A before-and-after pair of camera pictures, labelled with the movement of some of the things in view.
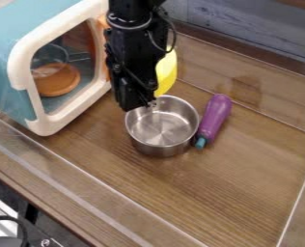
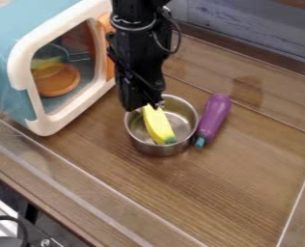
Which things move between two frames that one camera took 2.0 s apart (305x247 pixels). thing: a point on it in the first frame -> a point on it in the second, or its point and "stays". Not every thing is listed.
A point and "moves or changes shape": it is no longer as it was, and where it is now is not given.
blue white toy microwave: (48, 61) stays
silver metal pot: (161, 128) stays
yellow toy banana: (166, 71) moves or changes shape
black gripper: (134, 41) stays
